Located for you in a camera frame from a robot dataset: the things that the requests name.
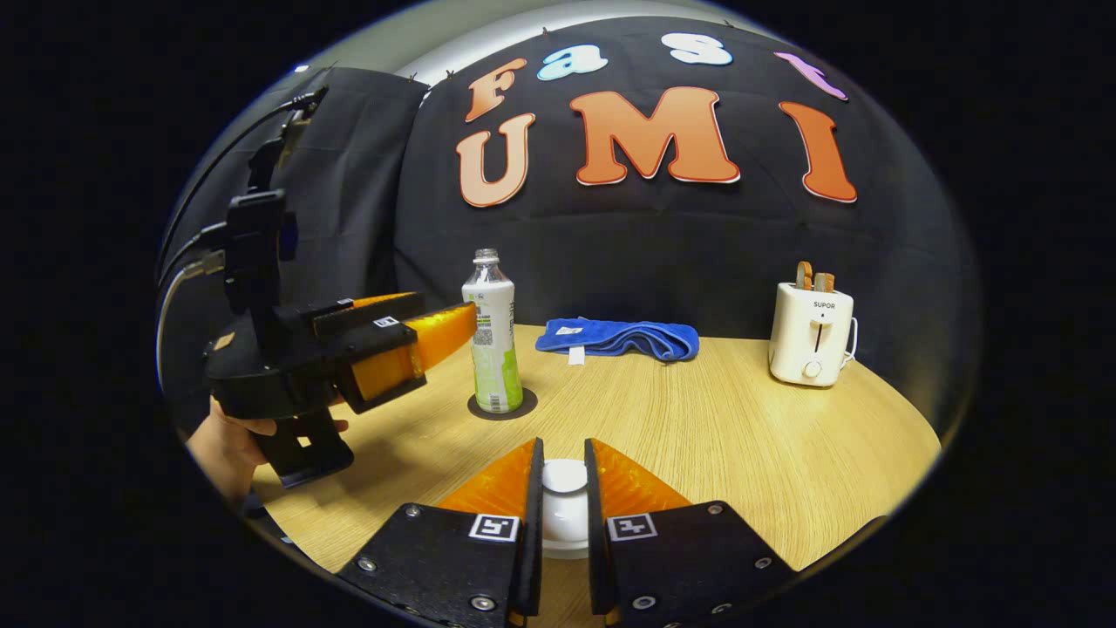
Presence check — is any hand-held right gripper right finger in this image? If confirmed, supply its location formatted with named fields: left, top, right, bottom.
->
left=584, top=436, right=799, bottom=628

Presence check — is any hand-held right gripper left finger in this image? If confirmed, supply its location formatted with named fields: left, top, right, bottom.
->
left=336, top=436, right=547, bottom=628

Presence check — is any clear water bottle green label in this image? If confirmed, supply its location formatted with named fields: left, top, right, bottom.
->
left=462, top=249, right=525, bottom=414

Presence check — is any dark round coaster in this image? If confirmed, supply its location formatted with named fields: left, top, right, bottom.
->
left=467, top=387, right=539, bottom=421

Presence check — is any blue towel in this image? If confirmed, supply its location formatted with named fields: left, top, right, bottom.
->
left=535, top=317, right=700, bottom=365

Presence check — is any white toaster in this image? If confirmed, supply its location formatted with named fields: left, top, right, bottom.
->
left=768, top=281, right=855, bottom=388

